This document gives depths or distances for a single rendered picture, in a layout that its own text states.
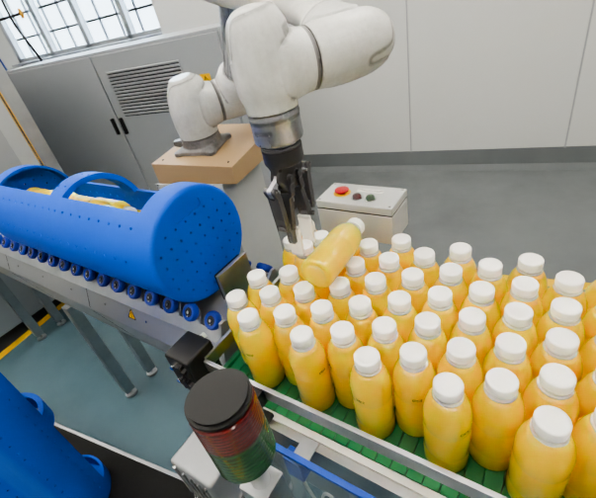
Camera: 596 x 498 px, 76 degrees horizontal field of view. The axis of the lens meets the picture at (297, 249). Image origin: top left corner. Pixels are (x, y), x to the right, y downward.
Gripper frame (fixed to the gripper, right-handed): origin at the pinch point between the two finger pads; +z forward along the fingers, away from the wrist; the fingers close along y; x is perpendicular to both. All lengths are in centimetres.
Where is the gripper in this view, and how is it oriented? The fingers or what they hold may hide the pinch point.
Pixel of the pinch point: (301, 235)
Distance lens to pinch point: 80.5
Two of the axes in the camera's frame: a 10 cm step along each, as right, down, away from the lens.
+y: -5.2, 5.6, -6.4
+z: 1.9, 8.1, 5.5
